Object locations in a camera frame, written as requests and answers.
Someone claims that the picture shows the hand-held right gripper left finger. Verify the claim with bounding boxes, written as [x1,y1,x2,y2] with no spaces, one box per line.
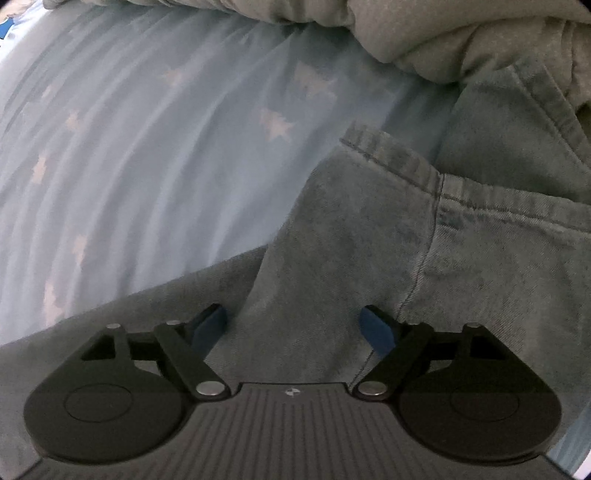
[81,303,230,402]

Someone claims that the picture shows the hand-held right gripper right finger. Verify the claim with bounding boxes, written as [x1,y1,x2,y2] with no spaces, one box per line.
[353,304,511,399]

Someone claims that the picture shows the grey-blue denim jeans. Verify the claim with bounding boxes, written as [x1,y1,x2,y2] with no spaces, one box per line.
[0,60,591,467]

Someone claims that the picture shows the light blue tree-print bedsheet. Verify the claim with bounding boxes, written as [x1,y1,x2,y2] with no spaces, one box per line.
[0,2,591,479]

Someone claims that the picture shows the grey crumpled blanket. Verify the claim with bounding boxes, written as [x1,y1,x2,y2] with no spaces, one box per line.
[41,0,591,121]

